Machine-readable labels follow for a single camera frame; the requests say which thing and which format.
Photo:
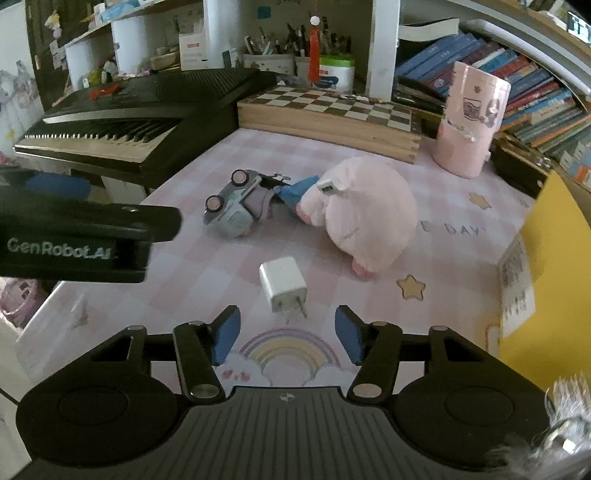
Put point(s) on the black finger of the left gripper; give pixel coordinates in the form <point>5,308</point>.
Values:
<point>163,222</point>

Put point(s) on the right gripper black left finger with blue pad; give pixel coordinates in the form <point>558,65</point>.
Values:
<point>199,347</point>

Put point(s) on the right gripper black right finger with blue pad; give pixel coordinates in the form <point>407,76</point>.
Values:
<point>375,348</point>

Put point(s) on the grey toy car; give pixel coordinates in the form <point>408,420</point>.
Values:
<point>239,205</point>

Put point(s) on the white USB wall charger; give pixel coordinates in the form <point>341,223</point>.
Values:
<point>284,285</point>

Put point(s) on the black electric keyboard piano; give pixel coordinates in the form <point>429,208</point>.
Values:
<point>146,129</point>

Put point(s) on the black binder clip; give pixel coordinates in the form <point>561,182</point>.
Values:
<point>273,181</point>

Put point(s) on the pink plush toy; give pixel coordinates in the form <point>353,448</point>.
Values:
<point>368,210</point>

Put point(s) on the yellow cardboard box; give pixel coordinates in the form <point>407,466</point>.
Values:
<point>544,280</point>

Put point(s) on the white pen holder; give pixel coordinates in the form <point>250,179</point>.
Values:
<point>276,63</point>

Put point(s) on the wooden chess board box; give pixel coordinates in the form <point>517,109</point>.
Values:
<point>369,125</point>

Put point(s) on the red tassel ornament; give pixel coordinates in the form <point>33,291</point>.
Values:
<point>314,50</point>

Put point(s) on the white green-lid jar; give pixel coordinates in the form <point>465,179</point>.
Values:
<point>337,73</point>

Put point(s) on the pink cylindrical box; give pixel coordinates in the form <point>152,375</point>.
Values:
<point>473,114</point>

